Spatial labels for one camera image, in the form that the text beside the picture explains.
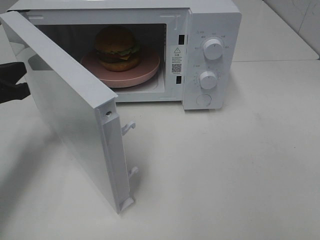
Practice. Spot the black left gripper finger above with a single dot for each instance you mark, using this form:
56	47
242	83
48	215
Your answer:
12	72
10	92

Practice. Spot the white microwave door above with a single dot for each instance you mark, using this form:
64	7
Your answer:
77	106

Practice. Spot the burger with lettuce and cheese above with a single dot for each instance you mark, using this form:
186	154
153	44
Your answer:
117	48

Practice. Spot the pink round plate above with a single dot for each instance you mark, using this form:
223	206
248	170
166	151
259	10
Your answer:
145	70

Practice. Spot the round white door button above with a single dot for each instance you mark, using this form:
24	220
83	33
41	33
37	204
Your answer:
204	100

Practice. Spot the white microwave oven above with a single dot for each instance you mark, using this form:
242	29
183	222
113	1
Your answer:
175	29

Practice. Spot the lower white microwave knob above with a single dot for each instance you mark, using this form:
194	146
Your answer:
208	80

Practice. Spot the white microwave knob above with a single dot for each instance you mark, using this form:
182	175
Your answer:
208	80
213	48

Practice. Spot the upper white microwave knob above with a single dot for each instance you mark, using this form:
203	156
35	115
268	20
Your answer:
213	48

